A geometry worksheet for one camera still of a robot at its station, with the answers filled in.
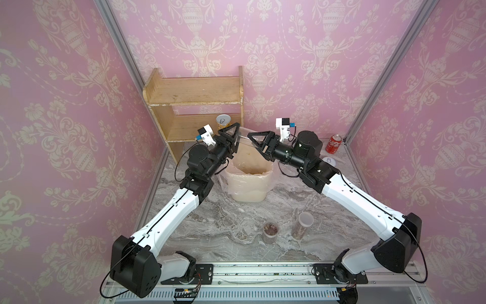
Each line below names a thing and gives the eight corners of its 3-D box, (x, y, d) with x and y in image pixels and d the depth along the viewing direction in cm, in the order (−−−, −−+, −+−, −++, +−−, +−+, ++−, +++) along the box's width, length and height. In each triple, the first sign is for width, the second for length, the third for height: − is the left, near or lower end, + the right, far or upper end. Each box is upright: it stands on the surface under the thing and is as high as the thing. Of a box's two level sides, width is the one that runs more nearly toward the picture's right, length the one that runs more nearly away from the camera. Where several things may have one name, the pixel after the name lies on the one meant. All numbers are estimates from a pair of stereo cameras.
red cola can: (326, 154, 116) (332, 141, 108) (324, 146, 120) (330, 134, 112) (337, 154, 116) (343, 141, 108) (334, 146, 120) (340, 134, 112)
